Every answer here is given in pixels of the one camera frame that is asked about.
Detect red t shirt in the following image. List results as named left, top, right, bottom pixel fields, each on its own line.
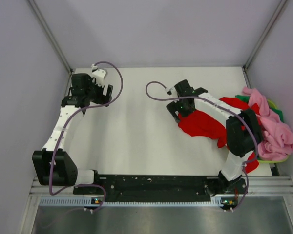
left=177, top=96, right=259, bottom=174

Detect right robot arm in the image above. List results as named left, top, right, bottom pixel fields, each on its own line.
left=166, top=79, right=263, bottom=194

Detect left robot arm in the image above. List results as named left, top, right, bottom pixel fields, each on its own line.
left=32, top=69, right=113, bottom=193

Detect green t shirt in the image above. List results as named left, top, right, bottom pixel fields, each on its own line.
left=235, top=95, right=284, bottom=122

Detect lime green plastic basket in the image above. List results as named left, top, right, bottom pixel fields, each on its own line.
left=257, top=99, right=290, bottom=163

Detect pink t shirt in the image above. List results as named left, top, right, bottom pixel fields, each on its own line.
left=242, top=87, right=293, bottom=161

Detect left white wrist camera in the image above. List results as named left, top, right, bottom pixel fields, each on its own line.
left=92, top=68, right=107, bottom=87

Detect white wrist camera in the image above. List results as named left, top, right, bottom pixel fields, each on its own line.
left=165, top=87, right=178, bottom=98
left=92, top=68, right=107, bottom=87

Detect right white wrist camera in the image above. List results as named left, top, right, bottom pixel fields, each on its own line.
left=165, top=87, right=178, bottom=98

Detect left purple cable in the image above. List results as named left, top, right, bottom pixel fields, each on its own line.
left=49, top=60, right=124, bottom=214

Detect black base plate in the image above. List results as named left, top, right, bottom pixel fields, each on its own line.
left=73, top=174, right=249, bottom=202

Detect grey slotted cable duct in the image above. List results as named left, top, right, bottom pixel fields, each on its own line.
left=40, top=197, right=224, bottom=207

